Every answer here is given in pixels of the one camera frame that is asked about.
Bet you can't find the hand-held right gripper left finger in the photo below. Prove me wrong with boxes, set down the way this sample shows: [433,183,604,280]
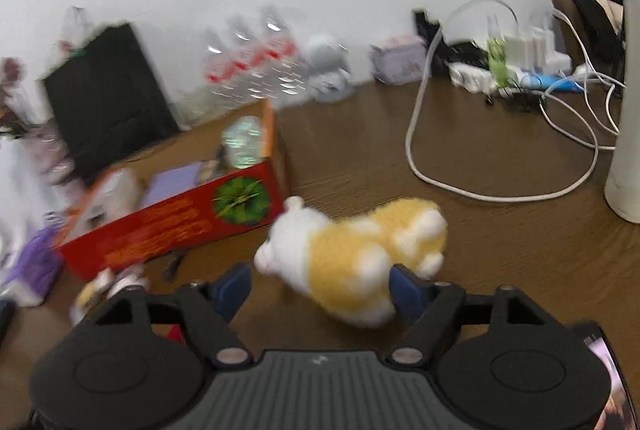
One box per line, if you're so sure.
[95,262,253,371]

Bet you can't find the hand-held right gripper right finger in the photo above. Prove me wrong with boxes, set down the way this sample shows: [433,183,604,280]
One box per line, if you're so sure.
[387,264,547,368]

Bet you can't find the yellow and white plush toy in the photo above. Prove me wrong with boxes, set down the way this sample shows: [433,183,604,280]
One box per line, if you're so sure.
[252,196,449,330]

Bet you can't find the red cardboard box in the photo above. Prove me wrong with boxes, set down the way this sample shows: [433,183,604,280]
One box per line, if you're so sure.
[52,97,290,281]

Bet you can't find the white plastic container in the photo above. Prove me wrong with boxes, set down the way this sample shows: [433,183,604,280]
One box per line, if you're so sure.
[82,167,143,231]

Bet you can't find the small black clip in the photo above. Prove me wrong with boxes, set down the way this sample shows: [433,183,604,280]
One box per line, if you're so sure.
[162,250,189,281]

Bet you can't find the small white yellow toy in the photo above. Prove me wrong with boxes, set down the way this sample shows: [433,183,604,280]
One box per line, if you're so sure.
[70,266,151,327]

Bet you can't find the greenish wrapped pack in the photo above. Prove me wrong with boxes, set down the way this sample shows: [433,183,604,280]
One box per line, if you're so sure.
[221,115,266,169]

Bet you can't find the purple tissue pack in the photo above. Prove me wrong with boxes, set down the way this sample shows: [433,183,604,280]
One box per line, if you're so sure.
[0,225,66,308]

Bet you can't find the black paper bag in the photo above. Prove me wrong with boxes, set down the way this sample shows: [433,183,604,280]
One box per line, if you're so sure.
[40,4,182,183]

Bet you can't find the small pale tin box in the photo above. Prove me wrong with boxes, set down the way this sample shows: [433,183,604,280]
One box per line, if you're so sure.
[370,34,429,85]

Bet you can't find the small green bottle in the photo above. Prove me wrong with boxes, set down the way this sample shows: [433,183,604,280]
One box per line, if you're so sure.
[486,14,510,88]

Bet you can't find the black rectangular device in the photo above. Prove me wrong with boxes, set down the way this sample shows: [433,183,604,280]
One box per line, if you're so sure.
[412,8,446,76]

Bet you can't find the blue and white tube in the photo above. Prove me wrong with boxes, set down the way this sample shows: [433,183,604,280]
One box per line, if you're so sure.
[520,72,589,96]

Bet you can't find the white charger plug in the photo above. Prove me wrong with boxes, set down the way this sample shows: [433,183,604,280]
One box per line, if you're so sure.
[531,26,557,65]
[506,32,532,66]

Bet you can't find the tall white cylinder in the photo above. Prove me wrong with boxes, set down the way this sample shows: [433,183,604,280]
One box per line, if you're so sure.
[604,0,640,225]

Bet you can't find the brown cardboard piece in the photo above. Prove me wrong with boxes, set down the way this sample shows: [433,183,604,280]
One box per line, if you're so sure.
[549,0,591,60]

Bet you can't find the thick white cable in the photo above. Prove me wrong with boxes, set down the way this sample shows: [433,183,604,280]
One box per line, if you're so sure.
[405,0,600,203]

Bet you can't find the white security camera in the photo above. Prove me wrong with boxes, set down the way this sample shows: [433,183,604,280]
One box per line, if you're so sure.
[304,34,357,103]

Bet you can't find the thin white cables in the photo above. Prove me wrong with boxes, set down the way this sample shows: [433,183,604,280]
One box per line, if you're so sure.
[540,7,627,151]

